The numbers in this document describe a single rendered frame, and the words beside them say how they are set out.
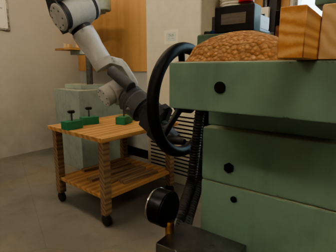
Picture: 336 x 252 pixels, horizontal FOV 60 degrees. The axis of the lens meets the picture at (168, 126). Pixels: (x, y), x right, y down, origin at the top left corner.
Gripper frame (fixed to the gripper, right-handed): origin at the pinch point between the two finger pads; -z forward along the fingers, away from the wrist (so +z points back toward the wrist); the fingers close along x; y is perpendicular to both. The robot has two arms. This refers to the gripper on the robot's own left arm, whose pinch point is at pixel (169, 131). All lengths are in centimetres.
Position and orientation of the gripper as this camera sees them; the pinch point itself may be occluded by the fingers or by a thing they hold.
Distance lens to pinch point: 84.0
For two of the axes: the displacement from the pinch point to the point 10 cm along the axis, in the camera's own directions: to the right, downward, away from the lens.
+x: 3.0, -7.6, -5.8
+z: -7.0, -5.9, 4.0
